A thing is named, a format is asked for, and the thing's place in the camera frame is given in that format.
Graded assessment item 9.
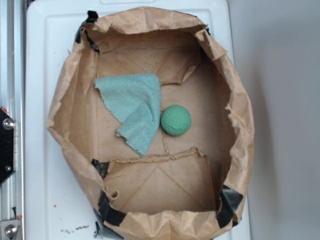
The light blue woven cloth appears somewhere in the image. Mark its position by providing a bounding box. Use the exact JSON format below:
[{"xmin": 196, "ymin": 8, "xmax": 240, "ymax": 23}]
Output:
[{"xmin": 95, "ymin": 73, "xmax": 161, "ymax": 157}]

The green dimpled foam ball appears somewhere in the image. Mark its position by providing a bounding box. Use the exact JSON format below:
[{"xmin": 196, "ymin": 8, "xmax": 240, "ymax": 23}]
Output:
[{"xmin": 160, "ymin": 104, "xmax": 192, "ymax": 136}]

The brown paper bag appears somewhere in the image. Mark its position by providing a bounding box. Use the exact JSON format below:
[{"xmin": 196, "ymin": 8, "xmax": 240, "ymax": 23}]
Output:
[{"xmin": 47, "ymin": 7, "xmax": 255, "ymax": 240}]

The black metal corner bracket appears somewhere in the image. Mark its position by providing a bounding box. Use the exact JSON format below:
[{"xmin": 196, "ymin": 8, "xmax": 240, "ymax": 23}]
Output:
[{"xmin": 0, "ymin": 107, "xmax": 16, "ymax": 186}]

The aluminium frame rail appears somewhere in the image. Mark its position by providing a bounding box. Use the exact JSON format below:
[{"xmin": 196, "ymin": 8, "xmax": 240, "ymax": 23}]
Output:
[{"xmin": 0, "ymin": 0, "xmax": 27, "ymax": 240}]

